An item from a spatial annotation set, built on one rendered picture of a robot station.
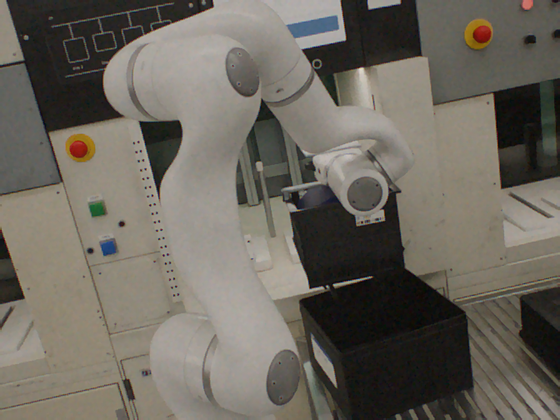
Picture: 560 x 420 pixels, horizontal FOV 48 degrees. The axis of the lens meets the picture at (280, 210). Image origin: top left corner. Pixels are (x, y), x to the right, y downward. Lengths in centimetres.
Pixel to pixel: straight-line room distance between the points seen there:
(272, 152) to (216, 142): 170
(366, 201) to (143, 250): 69
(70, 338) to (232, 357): 94
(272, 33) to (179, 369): 47
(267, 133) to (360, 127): 141
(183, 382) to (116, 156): 76
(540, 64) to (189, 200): 110
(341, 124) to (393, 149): 12
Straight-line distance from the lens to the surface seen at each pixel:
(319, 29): 150
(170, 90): 76
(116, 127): 152
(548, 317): 146
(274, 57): 91
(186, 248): 81
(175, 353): 90
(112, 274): 162
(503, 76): 164
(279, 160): 245
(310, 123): 98
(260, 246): 192
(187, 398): 93
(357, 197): 108
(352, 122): 104
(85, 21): 150
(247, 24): 87
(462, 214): 168
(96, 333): 169
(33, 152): 155
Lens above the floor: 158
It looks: 18 degrees down
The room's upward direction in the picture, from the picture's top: 11 degrees counter-clockwise
